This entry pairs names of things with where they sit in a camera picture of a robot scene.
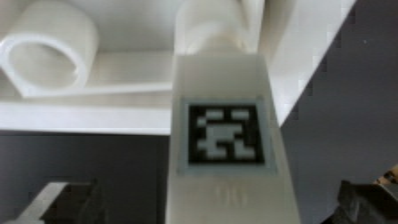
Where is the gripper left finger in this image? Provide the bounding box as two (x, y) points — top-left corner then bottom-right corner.
(12, 182), (106, 224)

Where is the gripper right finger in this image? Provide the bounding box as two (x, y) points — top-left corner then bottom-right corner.
(337, 181), (398, 224)

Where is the white chair leg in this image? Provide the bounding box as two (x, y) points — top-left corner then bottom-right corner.
(165, 54), (300, 224)

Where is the white chair seat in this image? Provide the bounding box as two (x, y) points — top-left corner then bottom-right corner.
(0, 0), (358, 135)

